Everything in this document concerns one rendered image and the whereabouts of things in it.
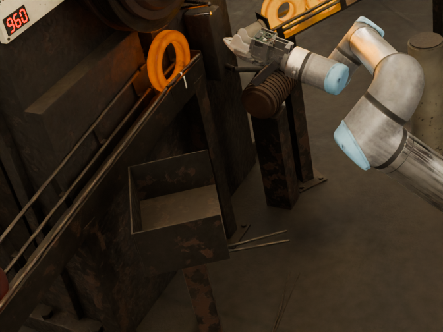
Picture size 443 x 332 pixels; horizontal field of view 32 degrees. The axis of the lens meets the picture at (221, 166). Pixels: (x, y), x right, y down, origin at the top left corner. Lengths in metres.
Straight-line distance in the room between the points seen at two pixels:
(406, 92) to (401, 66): 0.07
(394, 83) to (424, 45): 0.91
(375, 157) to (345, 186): 1.11
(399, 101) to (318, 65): 0.50
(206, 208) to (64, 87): 0.49
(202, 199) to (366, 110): 0.49
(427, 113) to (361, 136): 1.03
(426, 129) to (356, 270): 0.59
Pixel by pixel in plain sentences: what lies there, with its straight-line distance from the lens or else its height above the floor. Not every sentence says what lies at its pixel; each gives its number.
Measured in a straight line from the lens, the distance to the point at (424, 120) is 2.80.
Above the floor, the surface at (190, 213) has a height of 0.60.
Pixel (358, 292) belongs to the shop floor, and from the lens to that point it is 2.50.
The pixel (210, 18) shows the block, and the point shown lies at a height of 0.79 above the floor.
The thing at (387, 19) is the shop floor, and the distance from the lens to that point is 3.98.
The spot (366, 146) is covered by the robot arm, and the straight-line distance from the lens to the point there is 1.77.
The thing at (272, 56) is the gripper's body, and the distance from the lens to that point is 2.27.
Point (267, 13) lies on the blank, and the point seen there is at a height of 0.72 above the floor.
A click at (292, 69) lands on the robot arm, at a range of 2.23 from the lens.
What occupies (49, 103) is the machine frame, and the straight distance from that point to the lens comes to 2.01.
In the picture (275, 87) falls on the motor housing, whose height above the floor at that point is 0.51.
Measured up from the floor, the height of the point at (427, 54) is 0.50.
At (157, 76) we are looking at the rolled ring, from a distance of 2.24.
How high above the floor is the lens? 1.82
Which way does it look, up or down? 36 degrees down
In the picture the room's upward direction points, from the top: 12 degrees counter-clockwise
